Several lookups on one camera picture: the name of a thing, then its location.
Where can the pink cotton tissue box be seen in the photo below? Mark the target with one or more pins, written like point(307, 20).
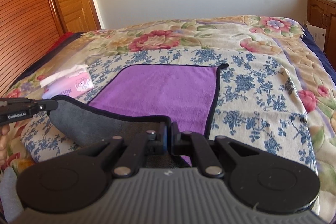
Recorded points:
point(70, 82)

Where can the purple and grey towel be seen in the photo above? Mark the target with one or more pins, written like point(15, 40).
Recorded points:
point(138, 99)

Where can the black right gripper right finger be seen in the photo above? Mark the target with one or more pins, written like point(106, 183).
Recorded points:
point(212, 158)

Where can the white paper bag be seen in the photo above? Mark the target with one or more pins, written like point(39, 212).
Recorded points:
point(318, 34)

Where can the blue floral white cloth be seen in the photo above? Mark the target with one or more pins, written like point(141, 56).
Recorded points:
point(258, 103)

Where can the wooden cabinet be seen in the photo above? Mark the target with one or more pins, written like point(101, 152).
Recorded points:
point(321, 13)

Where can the navy blue bed sheet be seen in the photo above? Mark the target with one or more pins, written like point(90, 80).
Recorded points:
point(310, 43)

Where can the floral bed blanket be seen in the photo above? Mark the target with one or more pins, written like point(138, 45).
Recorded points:
point(280, 38)

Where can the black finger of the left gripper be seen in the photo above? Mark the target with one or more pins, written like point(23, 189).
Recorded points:
point(18, 109)

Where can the person's left hand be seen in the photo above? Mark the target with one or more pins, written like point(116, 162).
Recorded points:
point(4, 139)

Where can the wooden slatted headboard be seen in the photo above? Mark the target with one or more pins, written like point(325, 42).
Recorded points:
point(28, 30)

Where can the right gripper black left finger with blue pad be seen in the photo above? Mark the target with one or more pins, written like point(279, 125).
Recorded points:
point(124, 157)

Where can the grey sleeve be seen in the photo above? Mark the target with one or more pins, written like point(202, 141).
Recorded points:
point(12, 206)

